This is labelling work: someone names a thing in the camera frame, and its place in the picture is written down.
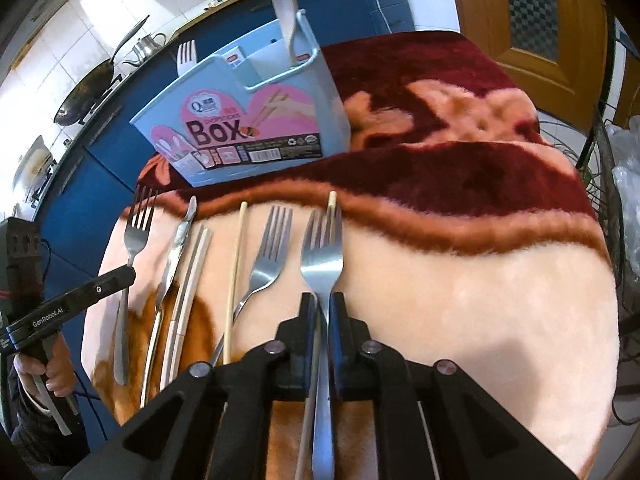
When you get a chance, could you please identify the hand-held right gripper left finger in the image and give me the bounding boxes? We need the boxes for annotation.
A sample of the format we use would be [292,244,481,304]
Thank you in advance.
[65,292,321,480]

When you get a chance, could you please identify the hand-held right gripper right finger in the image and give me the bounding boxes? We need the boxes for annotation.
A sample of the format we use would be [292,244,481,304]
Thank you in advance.
[327,291,581,480]

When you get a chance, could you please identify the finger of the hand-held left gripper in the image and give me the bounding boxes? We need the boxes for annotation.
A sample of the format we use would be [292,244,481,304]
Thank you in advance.
[6,266,137,350]

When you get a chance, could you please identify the steel fork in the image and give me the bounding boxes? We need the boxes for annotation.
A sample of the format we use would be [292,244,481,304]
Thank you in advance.
[210,205,294,367]
[113,185,159,387]
[299,207,346,480]

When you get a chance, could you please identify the thin bamboo chopstick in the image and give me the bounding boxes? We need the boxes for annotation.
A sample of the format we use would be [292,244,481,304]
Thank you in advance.
[222,201,250,365]

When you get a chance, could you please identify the light blue utensil box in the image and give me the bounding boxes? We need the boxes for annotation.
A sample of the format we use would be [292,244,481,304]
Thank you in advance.
[129,10,353,188]

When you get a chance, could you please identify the person's left forearm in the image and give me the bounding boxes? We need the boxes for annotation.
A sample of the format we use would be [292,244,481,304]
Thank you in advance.
[0,357,56,466]

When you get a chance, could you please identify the person's left hand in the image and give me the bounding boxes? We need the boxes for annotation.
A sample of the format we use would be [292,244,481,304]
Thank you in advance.
[15,332,77,397]

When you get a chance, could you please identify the white cooking pot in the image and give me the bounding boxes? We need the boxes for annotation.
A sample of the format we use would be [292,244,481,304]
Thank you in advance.
[12,135,56,196]

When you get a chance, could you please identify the steel table knife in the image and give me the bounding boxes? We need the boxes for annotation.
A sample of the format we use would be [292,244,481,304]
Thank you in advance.
[139,195,199,409]

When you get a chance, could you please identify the red and cream blanket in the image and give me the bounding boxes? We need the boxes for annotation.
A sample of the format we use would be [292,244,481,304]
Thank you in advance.
[80,30,621,480]

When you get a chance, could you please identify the blue kitchen base cabinets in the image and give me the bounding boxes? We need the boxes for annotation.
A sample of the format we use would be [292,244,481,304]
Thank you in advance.
[37,0,416,281]

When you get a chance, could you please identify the black wok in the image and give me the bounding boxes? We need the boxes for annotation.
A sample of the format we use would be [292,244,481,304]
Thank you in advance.
[52,15,151,127]

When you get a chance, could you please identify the steel kettle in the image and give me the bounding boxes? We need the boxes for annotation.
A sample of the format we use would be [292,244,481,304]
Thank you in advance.
[122,31,168,67]

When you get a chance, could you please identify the pale plastic fork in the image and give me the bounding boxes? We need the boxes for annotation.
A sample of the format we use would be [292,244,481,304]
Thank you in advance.
[176,40,199,79]

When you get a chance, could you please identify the white plastic spoon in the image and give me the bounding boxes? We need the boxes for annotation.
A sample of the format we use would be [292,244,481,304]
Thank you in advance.
[270,0,302,62]

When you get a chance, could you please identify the clear plastic bag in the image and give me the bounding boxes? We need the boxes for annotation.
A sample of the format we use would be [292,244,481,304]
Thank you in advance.
[607,117,640,281]

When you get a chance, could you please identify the wooden door with glass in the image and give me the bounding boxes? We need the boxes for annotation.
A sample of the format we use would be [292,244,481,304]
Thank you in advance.
[445,0,608,113]

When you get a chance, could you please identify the coiled cables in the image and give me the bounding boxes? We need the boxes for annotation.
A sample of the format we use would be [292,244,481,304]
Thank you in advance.
[540,112,601,181]

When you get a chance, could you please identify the black wire rack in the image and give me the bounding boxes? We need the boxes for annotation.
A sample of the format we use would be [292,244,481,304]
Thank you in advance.
[575,20,640,426]

